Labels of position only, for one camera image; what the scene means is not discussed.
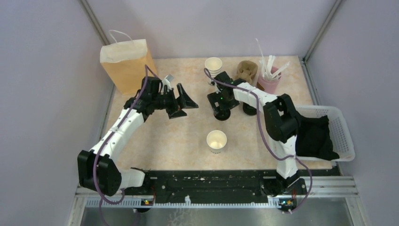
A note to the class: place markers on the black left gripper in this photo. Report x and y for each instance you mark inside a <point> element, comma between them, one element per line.
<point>173,112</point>

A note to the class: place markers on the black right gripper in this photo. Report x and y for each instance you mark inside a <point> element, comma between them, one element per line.
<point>214,98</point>

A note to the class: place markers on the white paper cup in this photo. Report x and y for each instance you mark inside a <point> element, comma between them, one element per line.
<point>216,141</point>

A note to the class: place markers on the black plastic cup lid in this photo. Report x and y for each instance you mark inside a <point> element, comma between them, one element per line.
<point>222,115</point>

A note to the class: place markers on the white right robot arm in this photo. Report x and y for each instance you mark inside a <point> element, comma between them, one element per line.
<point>278,122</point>

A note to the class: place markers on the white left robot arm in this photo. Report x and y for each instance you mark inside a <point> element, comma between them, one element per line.
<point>97,169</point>

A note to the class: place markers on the stack of black lids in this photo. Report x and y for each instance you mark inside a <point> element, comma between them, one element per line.
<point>248,110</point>

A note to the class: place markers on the stack of white paper cups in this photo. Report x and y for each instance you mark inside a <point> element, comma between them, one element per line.
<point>214,66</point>

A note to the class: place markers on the brown cardboard cup carrier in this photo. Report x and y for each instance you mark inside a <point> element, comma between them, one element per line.
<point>247,71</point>

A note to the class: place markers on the pink straw holder cup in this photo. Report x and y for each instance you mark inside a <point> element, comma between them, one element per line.
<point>267,85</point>

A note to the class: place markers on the brown paper bag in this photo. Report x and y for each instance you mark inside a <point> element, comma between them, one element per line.
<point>125,61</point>

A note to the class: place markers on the black cloth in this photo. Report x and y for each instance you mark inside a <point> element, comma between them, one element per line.
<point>313,139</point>

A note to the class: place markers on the white plastic basket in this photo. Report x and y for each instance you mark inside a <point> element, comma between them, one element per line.
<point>339,131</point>

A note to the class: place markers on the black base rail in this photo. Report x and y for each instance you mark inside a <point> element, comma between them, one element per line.
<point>216,186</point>

